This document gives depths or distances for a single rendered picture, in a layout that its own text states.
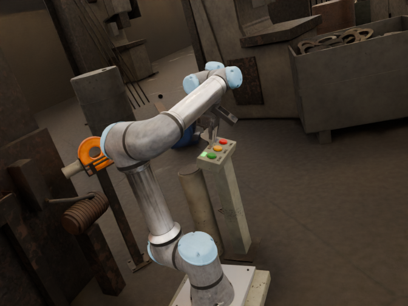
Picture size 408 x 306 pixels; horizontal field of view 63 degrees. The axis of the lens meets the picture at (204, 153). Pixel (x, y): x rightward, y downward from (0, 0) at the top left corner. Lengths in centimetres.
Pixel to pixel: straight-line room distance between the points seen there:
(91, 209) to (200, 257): 76
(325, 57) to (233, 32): 117
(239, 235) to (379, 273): 64
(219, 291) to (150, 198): 37
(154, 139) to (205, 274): 46
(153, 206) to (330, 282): 91
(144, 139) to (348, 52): 201
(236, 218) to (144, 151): 86
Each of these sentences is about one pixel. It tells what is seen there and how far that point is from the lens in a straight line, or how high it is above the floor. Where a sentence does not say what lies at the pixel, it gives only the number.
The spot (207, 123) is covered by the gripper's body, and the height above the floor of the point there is 77.
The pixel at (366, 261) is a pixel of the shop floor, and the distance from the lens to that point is 174.
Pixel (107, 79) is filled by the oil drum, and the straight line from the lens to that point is 405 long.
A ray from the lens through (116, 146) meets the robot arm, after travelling 98.
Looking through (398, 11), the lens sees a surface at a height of 68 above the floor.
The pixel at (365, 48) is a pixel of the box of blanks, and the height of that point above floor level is 68.
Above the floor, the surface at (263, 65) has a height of 59.
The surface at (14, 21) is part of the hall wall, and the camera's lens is 957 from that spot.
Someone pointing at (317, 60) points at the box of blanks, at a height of 68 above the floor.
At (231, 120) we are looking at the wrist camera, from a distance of 136.
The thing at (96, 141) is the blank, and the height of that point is 76.
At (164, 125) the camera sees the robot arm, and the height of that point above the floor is 94.
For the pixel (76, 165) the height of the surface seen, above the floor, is 69.
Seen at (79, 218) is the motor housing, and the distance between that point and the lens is 163.
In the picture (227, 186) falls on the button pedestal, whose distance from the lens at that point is 158.
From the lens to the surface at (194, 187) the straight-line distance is 161.
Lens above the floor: 119
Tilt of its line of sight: 22 degrees down
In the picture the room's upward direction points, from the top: 15 degrees counter-clockwise
